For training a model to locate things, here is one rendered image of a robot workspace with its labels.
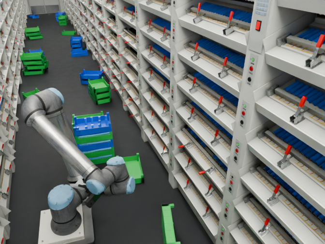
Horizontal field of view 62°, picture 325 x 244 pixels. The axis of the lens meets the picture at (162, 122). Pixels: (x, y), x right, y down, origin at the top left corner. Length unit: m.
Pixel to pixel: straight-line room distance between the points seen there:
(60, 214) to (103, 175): 0.48
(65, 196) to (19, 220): 0.58
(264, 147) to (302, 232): 0.33
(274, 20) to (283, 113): 0.31
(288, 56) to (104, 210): 1.62
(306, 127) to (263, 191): 0.39
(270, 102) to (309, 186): 0.32
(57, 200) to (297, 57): 1.42
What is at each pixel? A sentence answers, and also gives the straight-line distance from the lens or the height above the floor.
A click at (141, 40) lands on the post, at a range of 2.30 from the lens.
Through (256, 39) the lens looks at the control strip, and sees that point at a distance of 1.05.
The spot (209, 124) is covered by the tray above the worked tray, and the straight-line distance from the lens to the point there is 1.55.
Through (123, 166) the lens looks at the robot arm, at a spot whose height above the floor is 0.61.
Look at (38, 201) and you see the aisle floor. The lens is 2.32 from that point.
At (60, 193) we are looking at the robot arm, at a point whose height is 0.37.
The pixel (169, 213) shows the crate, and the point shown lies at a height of 0.20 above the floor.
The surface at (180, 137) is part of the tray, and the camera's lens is 1.84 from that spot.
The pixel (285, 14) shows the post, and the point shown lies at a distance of 1.05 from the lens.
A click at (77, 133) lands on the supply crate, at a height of 0.34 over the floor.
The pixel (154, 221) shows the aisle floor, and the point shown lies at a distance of 2.01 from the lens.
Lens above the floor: 1.56
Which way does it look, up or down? 31 degrees down
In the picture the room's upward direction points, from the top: straight up
